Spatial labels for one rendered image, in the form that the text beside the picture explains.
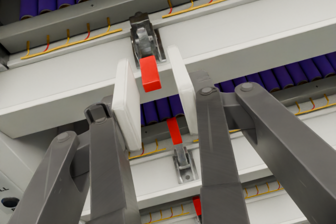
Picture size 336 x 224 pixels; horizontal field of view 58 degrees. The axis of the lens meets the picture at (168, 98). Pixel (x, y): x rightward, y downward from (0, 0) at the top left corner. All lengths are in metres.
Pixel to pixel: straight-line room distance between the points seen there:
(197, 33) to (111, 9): 0.08
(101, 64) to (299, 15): 0.19
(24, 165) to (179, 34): 0.21
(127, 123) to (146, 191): 0.28
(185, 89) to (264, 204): 0.48
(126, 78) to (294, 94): 0.31
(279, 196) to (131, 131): 0.49
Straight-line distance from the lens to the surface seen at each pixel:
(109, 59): 0.29
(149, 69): 0.22
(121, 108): 0.15
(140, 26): 0.26
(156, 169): 0.43
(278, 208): 0.62
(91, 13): 0.31
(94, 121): 0.16
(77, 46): 0.31
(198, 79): 0.17
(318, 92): 0.47
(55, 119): 0.32
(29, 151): 0.37
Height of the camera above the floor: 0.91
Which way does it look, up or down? 43 degrees down
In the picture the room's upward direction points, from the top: 17 degrees counter-clockwise
